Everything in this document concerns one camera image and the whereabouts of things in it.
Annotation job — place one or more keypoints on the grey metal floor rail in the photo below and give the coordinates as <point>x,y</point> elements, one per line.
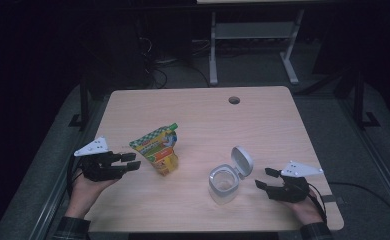
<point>383,166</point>
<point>49,203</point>

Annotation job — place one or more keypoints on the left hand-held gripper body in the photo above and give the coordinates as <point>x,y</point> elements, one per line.
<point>99,166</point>

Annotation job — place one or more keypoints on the black tape strip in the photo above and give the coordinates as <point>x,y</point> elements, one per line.
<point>333,199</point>

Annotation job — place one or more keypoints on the yellow spout pouch green cap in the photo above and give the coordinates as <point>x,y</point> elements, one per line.
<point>158,151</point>

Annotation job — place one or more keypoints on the white metal desk frame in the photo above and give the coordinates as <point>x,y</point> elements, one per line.
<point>254,30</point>

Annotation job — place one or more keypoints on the black metal stand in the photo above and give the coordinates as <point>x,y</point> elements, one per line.
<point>359,100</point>
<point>84,106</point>

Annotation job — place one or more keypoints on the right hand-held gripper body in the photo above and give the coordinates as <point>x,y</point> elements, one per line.
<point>291,191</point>

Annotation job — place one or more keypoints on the clear jar with white lid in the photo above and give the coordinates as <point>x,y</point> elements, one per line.
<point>223,183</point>

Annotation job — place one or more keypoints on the person's left hand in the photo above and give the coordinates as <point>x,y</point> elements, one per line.
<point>83,196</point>

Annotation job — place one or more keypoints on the person's right hand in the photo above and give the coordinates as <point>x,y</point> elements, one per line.
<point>308,211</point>

